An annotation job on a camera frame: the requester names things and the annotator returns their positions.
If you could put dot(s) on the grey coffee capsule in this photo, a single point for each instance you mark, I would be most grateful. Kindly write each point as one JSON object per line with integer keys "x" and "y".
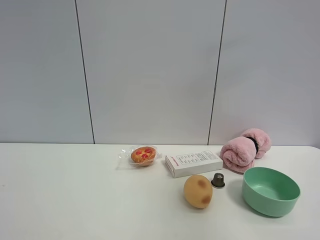
{"x": 218, "y": 181}

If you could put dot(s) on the wrapped fruit tart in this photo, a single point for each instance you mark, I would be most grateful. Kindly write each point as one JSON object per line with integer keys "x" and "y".
{"x": 138, "y": 156}

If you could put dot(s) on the white cardboard box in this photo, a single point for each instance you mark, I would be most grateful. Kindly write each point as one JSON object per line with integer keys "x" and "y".
{"x": 193, "y": 163}

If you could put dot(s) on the yellow potato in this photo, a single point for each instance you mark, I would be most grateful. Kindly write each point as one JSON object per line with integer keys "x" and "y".
{"x": 198, "y": 191}

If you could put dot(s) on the rolled pink towel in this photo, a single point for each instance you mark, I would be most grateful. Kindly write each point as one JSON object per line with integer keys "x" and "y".
{"x": 239, "y": 154}

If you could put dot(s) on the green plastic bowl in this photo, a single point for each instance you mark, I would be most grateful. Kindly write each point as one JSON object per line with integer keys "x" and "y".
{"x": 269, "y": 192}

